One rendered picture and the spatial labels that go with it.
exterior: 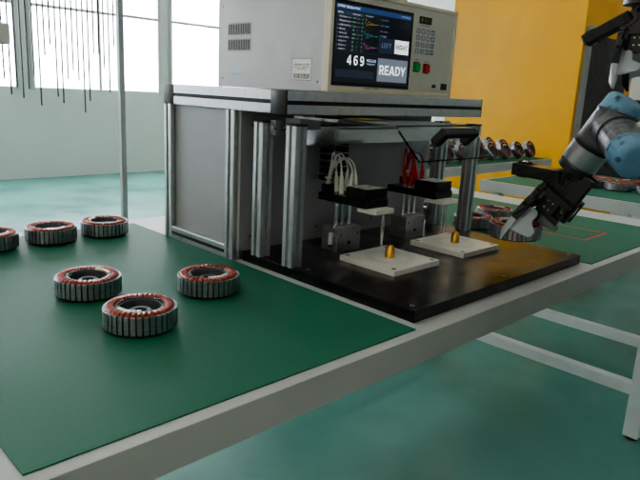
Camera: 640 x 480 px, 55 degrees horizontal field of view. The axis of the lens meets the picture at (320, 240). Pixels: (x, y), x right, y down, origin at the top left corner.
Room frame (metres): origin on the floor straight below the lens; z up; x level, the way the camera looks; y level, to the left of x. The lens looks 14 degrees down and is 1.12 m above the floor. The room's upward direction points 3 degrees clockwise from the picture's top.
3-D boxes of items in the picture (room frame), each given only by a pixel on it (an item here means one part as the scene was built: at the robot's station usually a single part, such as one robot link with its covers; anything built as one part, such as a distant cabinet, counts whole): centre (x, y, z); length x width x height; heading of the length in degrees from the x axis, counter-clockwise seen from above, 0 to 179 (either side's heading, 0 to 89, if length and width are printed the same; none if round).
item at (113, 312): (0.90, 0.27, 0.77); 0.11 x 0.11 x 0.04
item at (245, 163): (1.54, -0.06, 0.92); 0.66 x 0.01 x 0.30; 135
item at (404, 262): (1.27, -0.15, 0.78); 0.15 x 0.15 x 0.01; 45
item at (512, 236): (1.34, -0.43, 0.84); 0.11 x 0.11 x 0.04
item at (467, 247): (1.44, -0.32, 0.78); 0.15 x 0.15 x 0.01; 45
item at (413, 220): (1.54, -0.22, 0.80); 0.07 x 0.05 x 0.06; 135
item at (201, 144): (1.41, 0.28, 0.91); 0.28 x 0.03 x 0.32; 45
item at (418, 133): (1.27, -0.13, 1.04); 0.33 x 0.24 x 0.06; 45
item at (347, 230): (1.37, -0.05, 0.80); 0.07 x 0.05 x 0.06; 135
